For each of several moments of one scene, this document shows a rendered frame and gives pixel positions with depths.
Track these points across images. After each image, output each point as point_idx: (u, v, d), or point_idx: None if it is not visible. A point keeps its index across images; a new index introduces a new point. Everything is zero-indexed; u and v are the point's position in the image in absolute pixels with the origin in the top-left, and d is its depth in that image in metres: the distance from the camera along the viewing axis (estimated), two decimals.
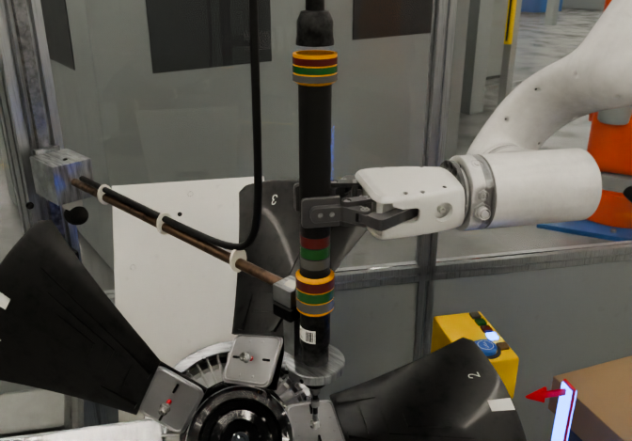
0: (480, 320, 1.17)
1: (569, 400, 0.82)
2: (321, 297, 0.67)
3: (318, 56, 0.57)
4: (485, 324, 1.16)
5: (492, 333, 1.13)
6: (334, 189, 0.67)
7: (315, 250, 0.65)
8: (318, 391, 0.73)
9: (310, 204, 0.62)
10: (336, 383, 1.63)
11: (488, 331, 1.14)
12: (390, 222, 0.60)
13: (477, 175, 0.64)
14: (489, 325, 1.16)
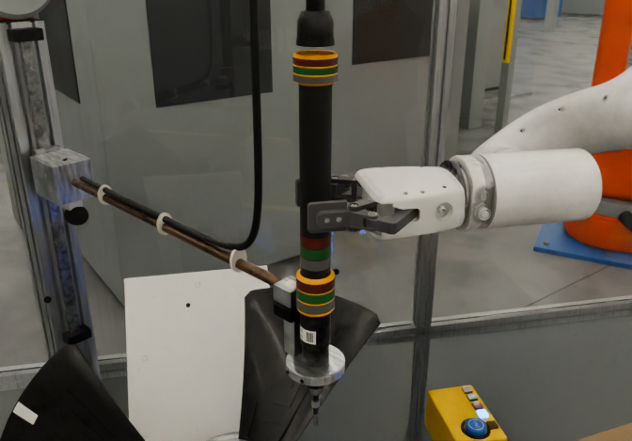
0: (471, 395, 1.24)
1: None
2: (321, 297, 0.67)
3: (319, 56, 0.57)
4: (477, 401, 1.22)
5: (482, 410, 1.20)
6: (335, 184, 0.68)
7: (316, 251, 0.65)
8: (318, 391, 0.73)
9: (317, 209, 0.61)
10: (335, 435, 1.69)
11: (479, 408, 1.21)
12: (401, 224, 0.60)
13: (477, 175, 0.64)
14: (480, 401, 1.22)
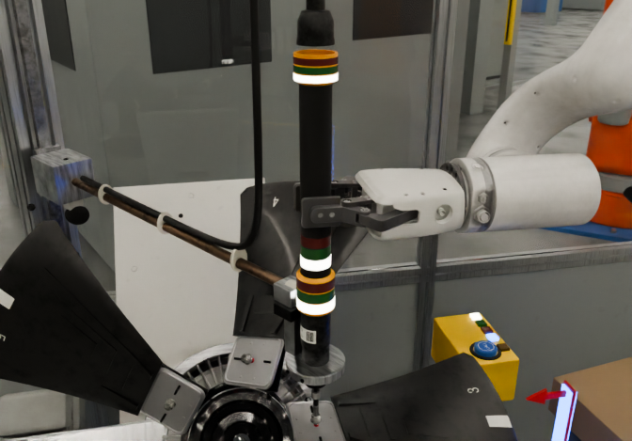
0: (480, 321, 1.18)
1: (569, 401, 0.82)
2: (321, 296, 0.67)
3: (319, 56, 0.57)
4: (486, 326, 1.16)
5: (492, 334, 1.13)
6: (334, 189, 0.67)
7: (316, 250, 0.65)
8: None
9: (310, 204, 0.62)
10: (336, 384, 1.63)
11: (488, 333, 1.14)
12: (390, 223, 0.61)
13: (477, 178, 0.65)
14: (489, 326, 1.16)
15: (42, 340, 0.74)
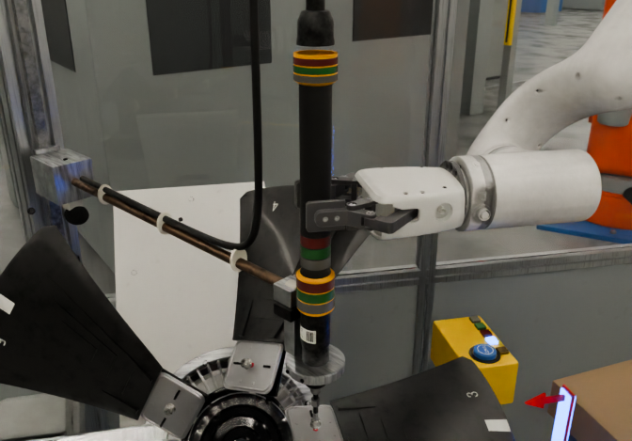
0: (479, 323, 1.18)
1: (568, 405, 0.82)
2: (321, 296, 0.67)
3: (319, 56, 0.57)
4: (485, 329, 1.16)
5: (492, 338, 1.14)
6: (334, 185, 0.68)
7: (316, 250, 0.65)
8: (318, 390, 0.73)
9: (315, 208, 0.61)
10: (336, 385, 1.63)
11: (487, 336, 1.15)
12: (398, 224, 0.60)
13: (477, 176, 0.64)
14: (488, 329, 1.16)
15: (43, 345, 0.75)
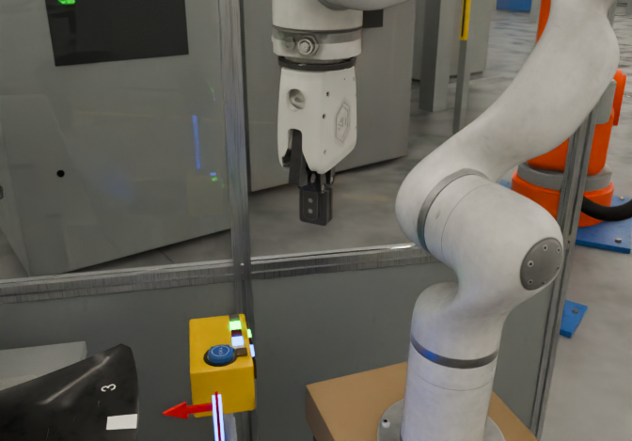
0: (234, 322, 1.07)
1: (213, 416, 0.71)
2: None
3: None
4: (237, 328, 1.05)
5: (238, 338, 1.03)
6: None
7: None
8: None
9: (304, 213, 0.65)
10: (154, 389, 1.52)
11: (236, 336, 1.04)
12: (294, 171, 0.58)
13: (275, 46, 0.57)
14: (241, 329, 1.05)
15: None
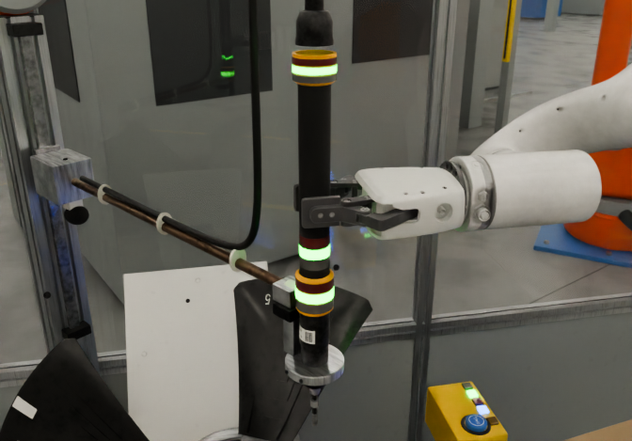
0: (471, 391, 1.24)
1: None
2: (320, 297, 0.67)
3: (318, 56, 0.57)
4: (477, 397, 1.22)
5: (482, 406, 1.19)
6: (334, 189, 0.67)
7: (315, 250, 0.65)
8: (317, 391, 0.73)
9: (310, 204, 0.62)
10: (335, 433, 1.69)
11: (479, 404, 1.21)
12: (390, 222, 0.61)
13: (477, 176, 0.64)
14: (480, 398, 1.22)
15: (275, 335, 0.89)
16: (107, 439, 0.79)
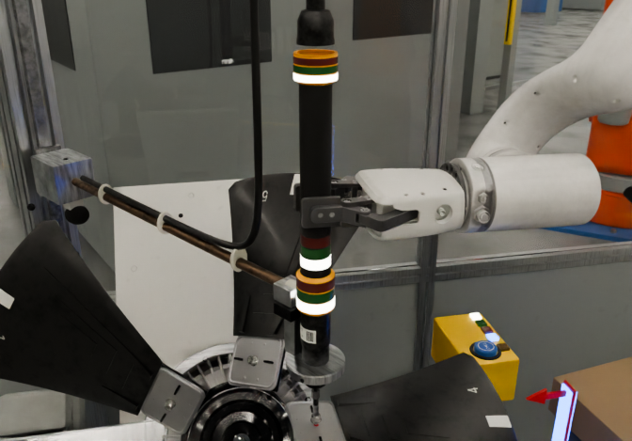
0: (480, 321, 1.17)
1: (569, 401, 0.82)
2: (321, 296, 0.67)
3: (319, 55, 0.57)
4: (486, 326, 1.16)
5: (492, 334, 1.13)
6: (334, 189, 0.67)
7: (316, 250, 0.65)
8: None
9: (310, 204, 0.62)
10: (336, 384, 1.63)
11: (488, 333, 1.14)
12: (390, 223, 0.61)
13: (477, 178, 0.65)
14: (489, 326, 1.16)
15: (272, 230, 0.83)
16: (90, 329, 0.72)
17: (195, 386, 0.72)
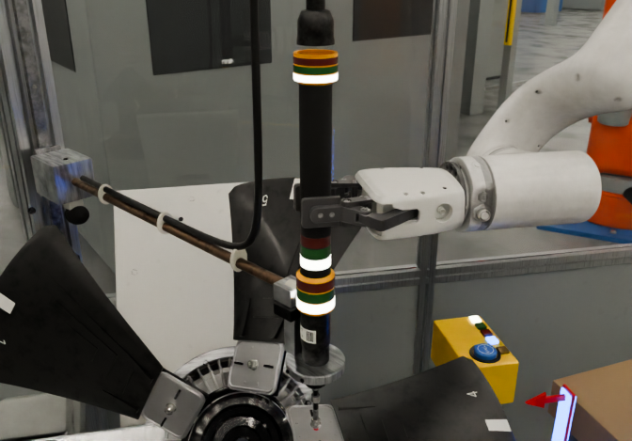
0: (480, 323, 1.18)
1: (568, 405, 0.82)
2: (321, 296, 0.67)
3: (319, 56, 0.57)
4: (485, 329, 1.16)
5: (492, 337, 1.14)
6: (334, 189, 0.67)
7: (316, 250, 0.65)
8: None
9: (310, 204, 0.62)
10: (336, 385, 1.63)
11: (488, 336, 1.15)
12: (390, 223, 0.61)
13: (477, 176, 0.64)
14: (489, 329, 1.16)
15: (272, 235, 0.83)
16: (91, 334, 0.73)
17: (195, 391, 0.72)
